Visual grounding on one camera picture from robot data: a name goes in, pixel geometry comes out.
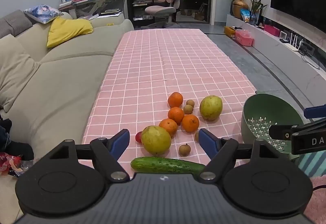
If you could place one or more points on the beige cushion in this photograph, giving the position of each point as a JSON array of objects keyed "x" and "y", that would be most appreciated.
[{"x": 12, "y": 68}]

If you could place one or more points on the pink checked tablecloth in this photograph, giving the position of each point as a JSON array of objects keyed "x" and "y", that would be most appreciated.
[{"x": 163, "y": 61}]

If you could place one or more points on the gold vase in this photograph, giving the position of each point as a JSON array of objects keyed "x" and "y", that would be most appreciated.
[{"x": 239, "y": 7}]

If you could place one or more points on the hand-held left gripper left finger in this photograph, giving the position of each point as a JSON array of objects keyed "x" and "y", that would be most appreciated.
[{"x": 120, "y": 140}]

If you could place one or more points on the green potted plant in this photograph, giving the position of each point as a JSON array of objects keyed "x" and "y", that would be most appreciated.
[{"x": 257, "y": 2}]

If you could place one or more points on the grey sofa cushion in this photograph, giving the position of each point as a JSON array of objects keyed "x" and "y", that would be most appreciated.
[{"x": 15, "y": 21}]

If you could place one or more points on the blue printed pillow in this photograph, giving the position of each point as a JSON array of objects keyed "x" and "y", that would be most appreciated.
[{"x": 43, "y": 13}]

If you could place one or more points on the red snack packet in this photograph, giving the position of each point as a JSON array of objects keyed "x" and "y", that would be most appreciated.
[{"x": 10, "y": 165}]

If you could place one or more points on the yellow box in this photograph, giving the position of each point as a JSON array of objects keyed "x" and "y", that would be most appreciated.
[{"x": 230, "y": 32}]

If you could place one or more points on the green cucumber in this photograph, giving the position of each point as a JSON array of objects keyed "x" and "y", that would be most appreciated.
[{"x": 168, "y": 165}]

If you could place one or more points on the teal striped cloth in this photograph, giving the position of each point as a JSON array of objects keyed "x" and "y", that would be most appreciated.
[{"x": 313, "y": 163}]

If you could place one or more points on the yellow pillow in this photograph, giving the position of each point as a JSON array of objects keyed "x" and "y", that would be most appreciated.
[{"x": 68, "y": 30}]

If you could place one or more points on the yellow-green pear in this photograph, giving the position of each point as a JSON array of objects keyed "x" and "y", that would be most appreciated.
[
  {"x": 155, "y": 140},
  {"x": 211, "y": 107}
]

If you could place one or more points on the pink office chair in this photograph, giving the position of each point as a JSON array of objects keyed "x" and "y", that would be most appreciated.
[{"x": 163, "y": 2}]

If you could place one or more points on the grey television console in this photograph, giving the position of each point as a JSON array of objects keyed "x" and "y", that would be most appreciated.
[{"x": 280, "y": 56}]

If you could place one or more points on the dark clothing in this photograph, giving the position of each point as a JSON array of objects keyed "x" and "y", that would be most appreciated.
[{"x": 7, "y": 137}]

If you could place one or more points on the red cherry tomato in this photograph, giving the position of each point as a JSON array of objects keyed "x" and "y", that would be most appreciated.
[{"x": 138, "y": 137}]

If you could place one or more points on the brown longan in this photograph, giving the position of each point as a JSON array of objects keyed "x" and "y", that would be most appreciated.
[
  {"x": 188, "y": 109},
  {"x": 190, "y": 103},
  {"x": 196, "y": 136},
  {"x": 184, "y": 150}
]

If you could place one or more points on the beige sofa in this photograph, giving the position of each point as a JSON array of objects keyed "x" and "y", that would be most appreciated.
[{"x": 63, "y": 86}]

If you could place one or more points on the magenta box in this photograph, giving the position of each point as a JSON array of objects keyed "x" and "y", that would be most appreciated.
[{"x": 272, "y": 30}]

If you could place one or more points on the blue snack bag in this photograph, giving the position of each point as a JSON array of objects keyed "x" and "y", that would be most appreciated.
[{"x": 245, "y": 15}]

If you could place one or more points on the white router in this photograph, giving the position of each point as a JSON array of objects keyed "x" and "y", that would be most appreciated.
[{"x": 295, "y": 41}]

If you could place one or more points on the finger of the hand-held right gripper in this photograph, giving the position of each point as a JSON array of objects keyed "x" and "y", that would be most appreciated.
[
  {"x": 314, "y": 112},
  {"x": 280, "y": 131}
]

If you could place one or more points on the green colander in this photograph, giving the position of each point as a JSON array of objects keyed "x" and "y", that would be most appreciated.
[{"x": 254, "y": 117}]

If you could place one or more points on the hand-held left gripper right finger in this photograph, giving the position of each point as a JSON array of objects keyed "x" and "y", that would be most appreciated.
[{"x": 207, "y": 141}]

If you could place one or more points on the orange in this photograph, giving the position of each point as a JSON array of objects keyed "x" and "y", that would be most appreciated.
[
  {"x": 190, "y": 123},
  {"x": 176, "y": 115},
  {"x": 168, "y": 127},
  {"x": 175, "y": 99}
]

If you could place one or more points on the pink box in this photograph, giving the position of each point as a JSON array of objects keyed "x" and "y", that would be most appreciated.
[{"x": 244, "y": 37}]

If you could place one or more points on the pink fluffy rug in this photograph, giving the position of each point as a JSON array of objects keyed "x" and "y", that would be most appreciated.
[{"x": 318, "y": 201}]

